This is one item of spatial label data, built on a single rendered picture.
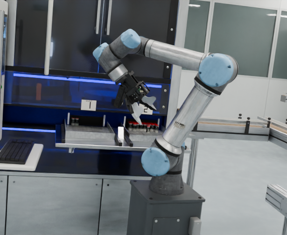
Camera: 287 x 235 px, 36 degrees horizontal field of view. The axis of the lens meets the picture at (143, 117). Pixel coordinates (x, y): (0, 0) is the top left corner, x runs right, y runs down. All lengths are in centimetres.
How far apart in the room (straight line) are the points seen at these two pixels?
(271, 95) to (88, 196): 581
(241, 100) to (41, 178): 564
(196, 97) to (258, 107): 642
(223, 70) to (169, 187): 56
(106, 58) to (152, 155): 43
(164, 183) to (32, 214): 112
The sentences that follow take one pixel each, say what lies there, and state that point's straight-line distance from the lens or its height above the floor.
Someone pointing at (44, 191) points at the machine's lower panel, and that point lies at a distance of 269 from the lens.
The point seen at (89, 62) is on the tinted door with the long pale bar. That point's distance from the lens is 255.
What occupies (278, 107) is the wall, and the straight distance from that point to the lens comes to 821.
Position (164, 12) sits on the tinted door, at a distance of 262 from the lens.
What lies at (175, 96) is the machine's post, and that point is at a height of 111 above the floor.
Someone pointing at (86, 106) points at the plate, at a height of 101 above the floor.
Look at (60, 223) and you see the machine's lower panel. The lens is 276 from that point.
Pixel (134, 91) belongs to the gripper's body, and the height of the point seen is 121.
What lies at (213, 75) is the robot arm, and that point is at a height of 131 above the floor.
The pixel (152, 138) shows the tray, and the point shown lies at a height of 90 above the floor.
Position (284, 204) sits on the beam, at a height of 50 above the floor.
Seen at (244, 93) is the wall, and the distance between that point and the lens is 787.
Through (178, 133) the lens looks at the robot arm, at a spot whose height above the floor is 108.
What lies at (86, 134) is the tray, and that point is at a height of 90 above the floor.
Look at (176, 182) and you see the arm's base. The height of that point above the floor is 84.
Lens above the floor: 139
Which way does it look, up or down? 9 degrees down
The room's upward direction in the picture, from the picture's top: 6 degrees clockwise
